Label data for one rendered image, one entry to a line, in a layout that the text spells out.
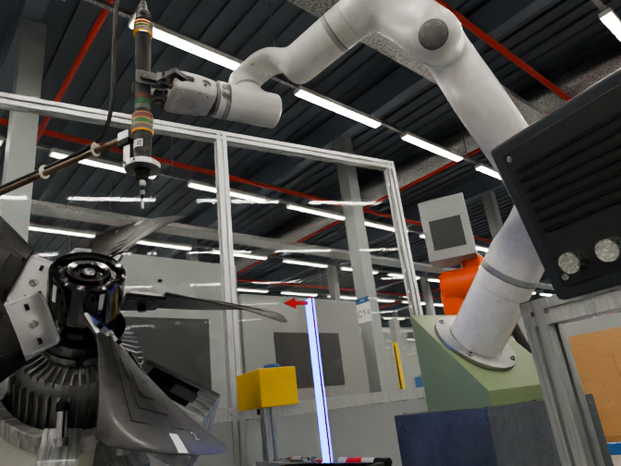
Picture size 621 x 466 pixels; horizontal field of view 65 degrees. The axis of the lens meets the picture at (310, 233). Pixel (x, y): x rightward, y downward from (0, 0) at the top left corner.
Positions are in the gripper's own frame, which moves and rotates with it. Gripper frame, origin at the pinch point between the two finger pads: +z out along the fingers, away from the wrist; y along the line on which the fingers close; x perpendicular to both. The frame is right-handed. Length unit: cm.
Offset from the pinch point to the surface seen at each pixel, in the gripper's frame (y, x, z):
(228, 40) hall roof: 422, 429, -194
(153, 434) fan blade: -23, -70, 3
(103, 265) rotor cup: -4.2, -42.4, 7.2
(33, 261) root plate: 3.1, -39.7, 17.8
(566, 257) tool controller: -62, -58, -30
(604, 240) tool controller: -66, -58, -30
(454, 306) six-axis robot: 240, 6, -328
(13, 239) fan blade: 4.6, -35.3, 21.2
